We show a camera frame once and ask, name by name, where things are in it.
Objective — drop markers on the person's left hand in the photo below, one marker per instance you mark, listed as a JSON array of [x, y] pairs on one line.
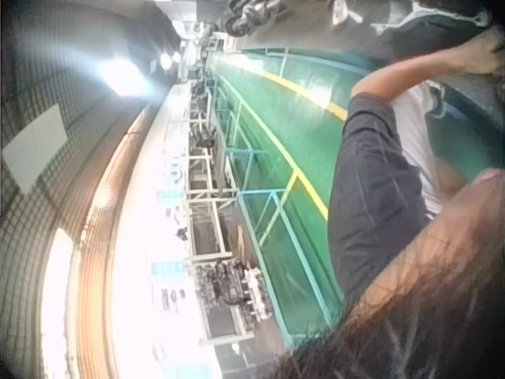
[[475, 57]]

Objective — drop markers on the dark grey bag white trim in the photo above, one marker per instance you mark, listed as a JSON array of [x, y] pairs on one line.
[[434, 23]]

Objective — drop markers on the black machine parts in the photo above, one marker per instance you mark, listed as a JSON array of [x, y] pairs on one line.
[[248, 16]]

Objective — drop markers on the teal metal railing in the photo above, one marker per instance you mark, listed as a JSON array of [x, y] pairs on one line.
[[252, 166]]

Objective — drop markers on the row of white workstation racks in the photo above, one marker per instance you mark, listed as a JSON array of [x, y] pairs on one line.
[[205, 221]]

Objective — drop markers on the bright ceiling lamp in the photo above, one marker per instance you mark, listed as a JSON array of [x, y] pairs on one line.
[[124, 77]]

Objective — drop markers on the grey ceiling panel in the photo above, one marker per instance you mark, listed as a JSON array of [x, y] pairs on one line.
[[33, 150]]

